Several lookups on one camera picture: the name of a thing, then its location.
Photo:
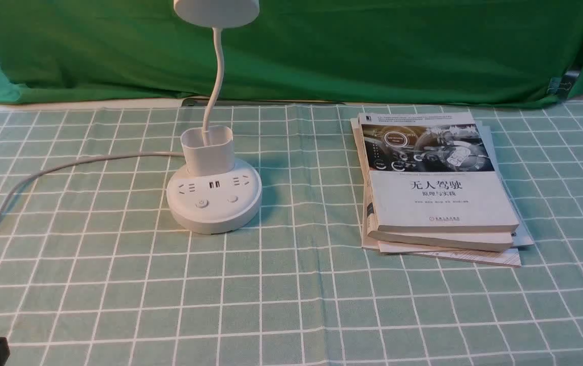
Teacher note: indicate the white desk lamp with sockets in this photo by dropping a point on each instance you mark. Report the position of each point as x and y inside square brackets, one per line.
[214, 192]

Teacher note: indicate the white top book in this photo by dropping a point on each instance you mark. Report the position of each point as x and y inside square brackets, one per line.
[439, 193]

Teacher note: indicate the green backdrop cloth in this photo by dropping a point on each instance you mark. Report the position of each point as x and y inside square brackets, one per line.
[477, 53]

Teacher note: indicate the green checkered tablecloth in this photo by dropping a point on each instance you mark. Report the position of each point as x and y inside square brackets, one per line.
[94, 270]

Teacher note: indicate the bottom book in stack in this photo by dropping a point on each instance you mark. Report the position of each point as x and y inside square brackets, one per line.
[509, 258]

